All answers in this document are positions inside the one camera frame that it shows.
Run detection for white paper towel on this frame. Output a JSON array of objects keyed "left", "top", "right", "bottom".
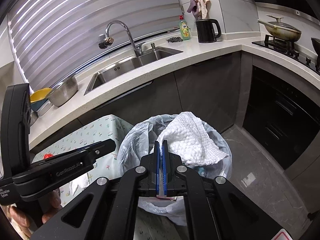
[{"left": 157, "top": 112, "right": 229, "bottom": 166}]

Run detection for red plastic bag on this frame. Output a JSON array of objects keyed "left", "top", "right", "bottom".
[{"left": 43, "top": 153, "right": 54, "bottom": 159}]

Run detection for trash bin with plastic liner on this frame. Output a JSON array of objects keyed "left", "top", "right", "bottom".
[{"left": 117, "top": 113, "right": 233, "bottom": 227}]

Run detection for chrome kitchen faucet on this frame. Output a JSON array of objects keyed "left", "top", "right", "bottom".
[{"left": 98, "top": 20, "right": 143, "bottom": 57}]

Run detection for person's left hand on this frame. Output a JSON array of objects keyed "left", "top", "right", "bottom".
[{"left": 9, "top": 190, "right": 62, "bottom": 237}]

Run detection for floral patterned tablecloth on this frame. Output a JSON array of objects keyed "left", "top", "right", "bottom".
[{"left": 31, "top": 114, "right": 135, "bottom": 207}]

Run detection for yellow and blue colander bowl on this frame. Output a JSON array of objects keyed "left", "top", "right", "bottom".
[{"left": 30, "top": 88, "right": 52, "bottom": 112}]

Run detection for stainless steel sink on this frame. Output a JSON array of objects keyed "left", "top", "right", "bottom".
[{"left": 85, "top": 43, "right": 182, "bottom": 95}]

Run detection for large steel mixing bowl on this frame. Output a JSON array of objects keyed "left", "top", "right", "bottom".
[{"left": 47, "top": 75, "right": 79, "bottom": 107}]

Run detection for dark scrubber by sink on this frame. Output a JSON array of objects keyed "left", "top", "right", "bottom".
[{"left": 166, "top": 36, "right": 183, "bottom": 43}]

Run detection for green dish soap bottle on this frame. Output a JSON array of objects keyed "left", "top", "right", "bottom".
[{"left": 179, "top": 15, "right": 191, "bottom": 41}]

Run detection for black electric kettle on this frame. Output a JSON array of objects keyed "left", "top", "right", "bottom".
[{"left": 196, "top": 19, "right": 221, "bottom": 43}]

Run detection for hanging purple and beige cloths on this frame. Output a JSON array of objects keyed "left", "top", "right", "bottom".
[{"left": 187, "top": 0, "right": 210, "bottom": 20}]

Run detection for striped window blind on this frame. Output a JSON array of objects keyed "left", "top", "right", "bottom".
[{"left": 7, "top": 0, "right": 181, "bottom": 90}]

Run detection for black gas stove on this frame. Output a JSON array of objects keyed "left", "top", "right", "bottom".
[{"left": 252, "top": 34, "right": 319, "bottom": 75}]

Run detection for frying pan with lid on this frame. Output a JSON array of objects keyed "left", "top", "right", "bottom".
[{"left": 258, "top": 15, "right": 302, "bottom": 42}]

